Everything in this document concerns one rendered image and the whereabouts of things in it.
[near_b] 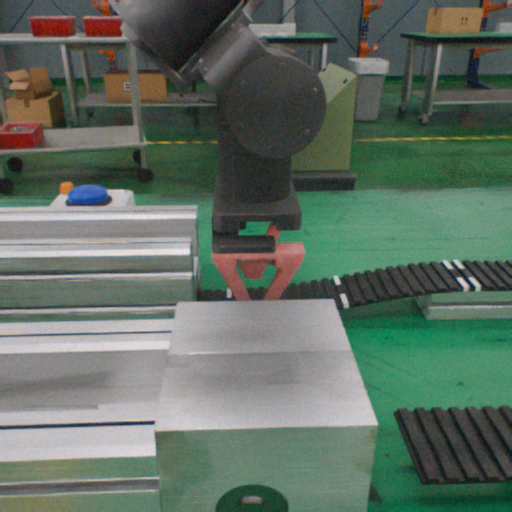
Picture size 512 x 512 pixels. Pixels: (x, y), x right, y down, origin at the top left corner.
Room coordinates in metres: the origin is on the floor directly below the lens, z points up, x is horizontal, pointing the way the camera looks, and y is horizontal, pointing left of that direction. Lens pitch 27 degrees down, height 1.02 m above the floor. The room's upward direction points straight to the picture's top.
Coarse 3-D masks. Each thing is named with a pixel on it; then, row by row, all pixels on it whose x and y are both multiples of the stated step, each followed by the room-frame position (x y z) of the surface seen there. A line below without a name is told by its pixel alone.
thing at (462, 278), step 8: (440, 264) 0.42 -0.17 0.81; (448, 264) 0.42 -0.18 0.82; (456, 264) 0.42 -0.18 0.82; (448, 272) 0.41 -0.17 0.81; (456, 272) 0.40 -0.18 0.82; (464, 272) 0.40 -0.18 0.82; (456, 280) 0.39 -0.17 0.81; (464, 280) 0.39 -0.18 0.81; (472, 280) 0.39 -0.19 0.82; (464, 288) 0.38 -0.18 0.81; (472, 288) 0.38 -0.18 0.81; (480, 288) 0.38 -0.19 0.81
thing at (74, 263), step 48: (0, 240) 0.36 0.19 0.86; (48, 240) 0.36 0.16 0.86; (96, 240) 0.36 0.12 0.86; (144, 240) 0.36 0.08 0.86; (192, 240) 0.41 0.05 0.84; (0, 288) 0.34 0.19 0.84; (48, 288) 0.34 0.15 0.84; (96, 288) 0.34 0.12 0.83; (144, 288) 0.34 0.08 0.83; (192, 288) 0.35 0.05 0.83
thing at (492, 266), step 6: (486, 264) 0.42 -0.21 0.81; (492, 264) 0.42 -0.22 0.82; (498, 264) 0.42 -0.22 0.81; (504, 264) 0.42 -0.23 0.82; (492, 270) 0.41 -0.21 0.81; (498, 270) 0.41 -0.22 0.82; (504, 270) 0.41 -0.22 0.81; (510, 270) 0.41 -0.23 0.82; (498, 276) 0.40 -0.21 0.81; (504, 276) 0.39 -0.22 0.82; (510, 276) 0.40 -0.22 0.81; (504, 282) 0.39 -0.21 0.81; (510, 282) 0.38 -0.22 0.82; (510, 288) 0.38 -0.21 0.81
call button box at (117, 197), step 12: (108, 192) 0.55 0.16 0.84; (120, 192) 0.55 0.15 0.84; (132, 192) 0.55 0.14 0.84; (60, 204) 0.51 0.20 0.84; (72, 204) 0.50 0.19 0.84; (84, 204) 0.50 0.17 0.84; (96, 204) 0.50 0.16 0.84; (108, 204) 0.51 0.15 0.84; (120, 204) 0.51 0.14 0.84; (132, 204) 0.54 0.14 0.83
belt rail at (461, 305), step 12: (420, 300) 0.40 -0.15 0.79; (432, 300) 0.38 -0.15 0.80; (444, 300) 0.38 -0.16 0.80; (456, 300) 0.38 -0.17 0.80; (468, 300) 0.38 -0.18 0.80; (480, 300) 0.38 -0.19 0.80; (492, 300) 0.38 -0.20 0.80; (504, 300) 0.38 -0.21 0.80; (432, 312) 0.38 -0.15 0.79; (444, 312) 0.38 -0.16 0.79; (456, 312) 0.38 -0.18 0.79; (468, 312) 0.38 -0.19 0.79; (480, 312) 0.38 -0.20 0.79; (492, 312) 0.38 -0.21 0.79; (504, 312) 0.38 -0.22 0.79
